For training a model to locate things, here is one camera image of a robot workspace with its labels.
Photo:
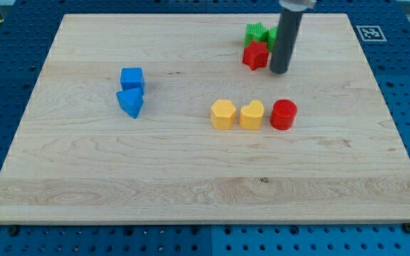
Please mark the red star block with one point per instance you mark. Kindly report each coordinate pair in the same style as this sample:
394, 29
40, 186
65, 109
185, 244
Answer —
255, 55

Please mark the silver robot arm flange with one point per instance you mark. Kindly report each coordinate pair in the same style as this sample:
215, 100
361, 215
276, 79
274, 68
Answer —
297, 5

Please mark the blue cube block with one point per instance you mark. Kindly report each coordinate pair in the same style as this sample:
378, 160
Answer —
131, 78

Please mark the green star block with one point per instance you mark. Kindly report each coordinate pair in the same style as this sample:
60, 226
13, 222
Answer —
256, 32

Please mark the yellow hexagon block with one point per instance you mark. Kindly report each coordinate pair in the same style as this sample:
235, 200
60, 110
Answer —
223, 114

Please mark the yellow heart block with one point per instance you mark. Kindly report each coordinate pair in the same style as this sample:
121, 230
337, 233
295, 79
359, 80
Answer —
251, 115

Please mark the light wooden board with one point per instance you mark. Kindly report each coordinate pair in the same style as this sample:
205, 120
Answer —
77, 158

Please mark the red cylinder block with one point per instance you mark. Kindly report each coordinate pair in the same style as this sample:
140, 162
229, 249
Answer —
283, 114

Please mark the blue triangle block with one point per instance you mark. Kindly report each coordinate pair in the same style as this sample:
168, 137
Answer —
131, 101

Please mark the green block behind rod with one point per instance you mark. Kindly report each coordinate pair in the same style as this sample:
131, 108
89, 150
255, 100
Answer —
272, 35

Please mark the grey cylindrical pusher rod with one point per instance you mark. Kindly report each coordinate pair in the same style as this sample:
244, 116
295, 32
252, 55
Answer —
288, 26

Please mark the white fiducial marker tag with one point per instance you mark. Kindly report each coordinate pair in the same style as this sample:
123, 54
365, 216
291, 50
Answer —
371, 33

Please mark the black bolt left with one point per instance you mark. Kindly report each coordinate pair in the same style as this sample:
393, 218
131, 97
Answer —
13, 230

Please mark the black bolt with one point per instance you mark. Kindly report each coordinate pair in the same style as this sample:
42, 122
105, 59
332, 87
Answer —
406, 228
13, 230

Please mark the black bolt right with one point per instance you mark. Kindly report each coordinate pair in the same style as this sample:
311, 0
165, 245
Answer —
406, 228

